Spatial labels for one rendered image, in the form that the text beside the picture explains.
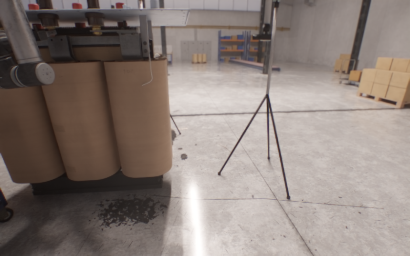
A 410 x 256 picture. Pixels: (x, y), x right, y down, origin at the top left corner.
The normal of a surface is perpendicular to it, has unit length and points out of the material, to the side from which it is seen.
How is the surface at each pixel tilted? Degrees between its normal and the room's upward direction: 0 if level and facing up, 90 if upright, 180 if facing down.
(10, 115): 90
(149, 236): 0
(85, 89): 90
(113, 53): 90
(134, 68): 90
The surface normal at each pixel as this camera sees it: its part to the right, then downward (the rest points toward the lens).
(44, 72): 0.99, -0.04
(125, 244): 0.00, -0.93
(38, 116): 0.87, 0.18
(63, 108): 0.15, 0.36
